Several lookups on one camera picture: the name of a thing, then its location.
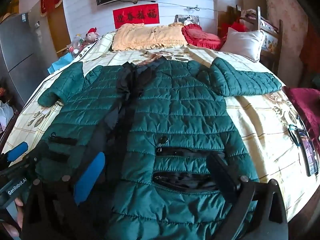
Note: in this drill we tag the yellow fringed pillow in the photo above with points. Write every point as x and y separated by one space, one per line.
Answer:
150 36

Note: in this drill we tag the wooden chair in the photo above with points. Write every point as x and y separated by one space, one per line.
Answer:
258 17

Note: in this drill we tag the framed photo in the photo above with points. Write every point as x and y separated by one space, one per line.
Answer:
186 20

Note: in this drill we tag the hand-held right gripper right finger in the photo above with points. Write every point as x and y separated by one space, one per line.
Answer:
226 173

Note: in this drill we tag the white pillow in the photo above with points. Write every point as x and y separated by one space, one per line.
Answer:
243 43

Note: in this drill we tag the white plastic bag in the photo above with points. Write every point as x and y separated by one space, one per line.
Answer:
6 116

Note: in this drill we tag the red cloth on chair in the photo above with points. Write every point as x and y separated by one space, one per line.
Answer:
237 27

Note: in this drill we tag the person's left hand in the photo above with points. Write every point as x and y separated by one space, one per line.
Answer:
19 212

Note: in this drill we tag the blue paper bag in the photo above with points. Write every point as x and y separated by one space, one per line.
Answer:
61 62

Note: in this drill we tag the pile of bottles and jars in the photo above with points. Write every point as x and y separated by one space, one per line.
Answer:
76 45

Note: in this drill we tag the grey refrigerator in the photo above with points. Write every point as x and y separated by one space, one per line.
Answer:
20 55

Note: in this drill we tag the green quilted jacket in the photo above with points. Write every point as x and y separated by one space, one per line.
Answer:
175 105

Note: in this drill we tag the floral cream bed sheet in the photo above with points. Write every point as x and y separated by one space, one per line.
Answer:
252 120

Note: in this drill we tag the red ruffled heart pillow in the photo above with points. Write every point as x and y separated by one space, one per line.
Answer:
202 37

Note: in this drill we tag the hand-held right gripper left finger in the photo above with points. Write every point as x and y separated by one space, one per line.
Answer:
89 178

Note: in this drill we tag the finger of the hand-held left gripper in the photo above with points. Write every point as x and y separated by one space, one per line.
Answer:
17 152

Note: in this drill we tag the phone in clear pouch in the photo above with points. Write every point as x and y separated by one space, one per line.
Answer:
307 152

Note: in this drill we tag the dark red velvet cloth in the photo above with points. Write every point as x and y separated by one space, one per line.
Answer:
305 105

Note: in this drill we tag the plush pig toy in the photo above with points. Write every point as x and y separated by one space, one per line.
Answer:
92 35

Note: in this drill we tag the red wall banner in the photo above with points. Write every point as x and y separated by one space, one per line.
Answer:
136 16

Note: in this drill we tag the wooden door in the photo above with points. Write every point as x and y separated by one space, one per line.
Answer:
58 32

